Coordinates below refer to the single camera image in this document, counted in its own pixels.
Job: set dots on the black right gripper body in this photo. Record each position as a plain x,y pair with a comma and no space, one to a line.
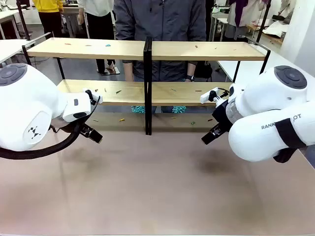
221,115

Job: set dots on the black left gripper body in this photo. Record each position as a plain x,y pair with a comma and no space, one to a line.
85,128

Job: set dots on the person's bare right forearm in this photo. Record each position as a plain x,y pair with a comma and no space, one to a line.
128,72

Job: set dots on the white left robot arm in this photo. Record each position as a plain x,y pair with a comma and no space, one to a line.
29,110

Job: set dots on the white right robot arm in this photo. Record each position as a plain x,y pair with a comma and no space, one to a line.
268,103

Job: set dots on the person's bare left forearm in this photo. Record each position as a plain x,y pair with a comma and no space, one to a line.
191,71

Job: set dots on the white side table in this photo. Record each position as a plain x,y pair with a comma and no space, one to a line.
12,49
230,70

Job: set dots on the black wristwatch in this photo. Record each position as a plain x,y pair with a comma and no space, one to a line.
190,78

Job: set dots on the person with purple scarf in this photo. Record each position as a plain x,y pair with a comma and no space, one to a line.
242,14

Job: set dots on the black metal pole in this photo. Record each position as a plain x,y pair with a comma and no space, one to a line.
263,19
22,19

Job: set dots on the person in white shirt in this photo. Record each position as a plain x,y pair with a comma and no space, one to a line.
99,22

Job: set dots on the person in grey jacket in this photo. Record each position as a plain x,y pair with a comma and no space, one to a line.
160,22

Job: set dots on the person in yellow jacket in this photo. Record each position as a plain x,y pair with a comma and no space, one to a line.
49,14

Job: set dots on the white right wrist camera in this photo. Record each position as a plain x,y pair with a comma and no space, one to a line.
209,96

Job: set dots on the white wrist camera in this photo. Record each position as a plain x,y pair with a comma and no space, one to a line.
94,96
209,96

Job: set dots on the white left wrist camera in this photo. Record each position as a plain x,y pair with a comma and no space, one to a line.
94,96

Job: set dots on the wooden shelf with black frame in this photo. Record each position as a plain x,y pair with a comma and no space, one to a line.
147,51

